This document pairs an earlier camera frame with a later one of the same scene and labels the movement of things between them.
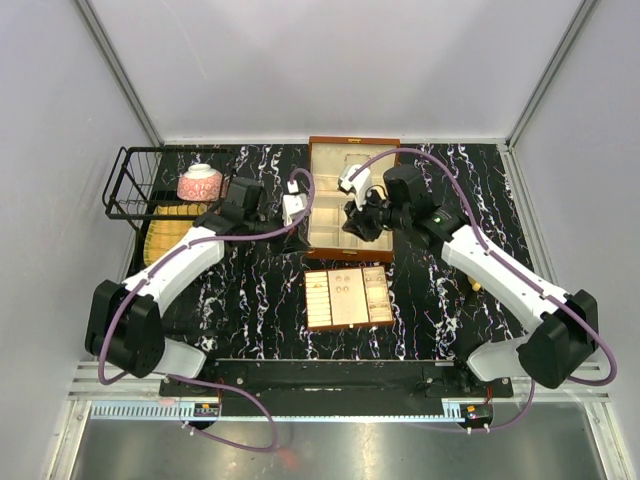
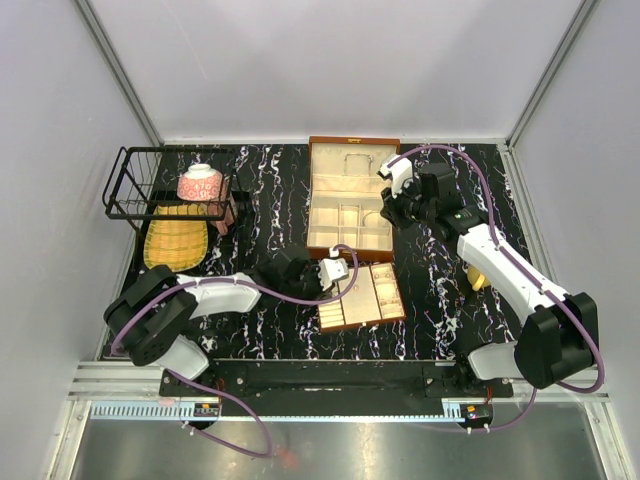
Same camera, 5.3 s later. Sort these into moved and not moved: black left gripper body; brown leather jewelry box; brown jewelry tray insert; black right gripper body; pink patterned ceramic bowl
Moved: black left gripper body; black right gripper body; brown jewelry tray insert
Not moved: pink patterned ceramic bowl; brown leather jewelry box
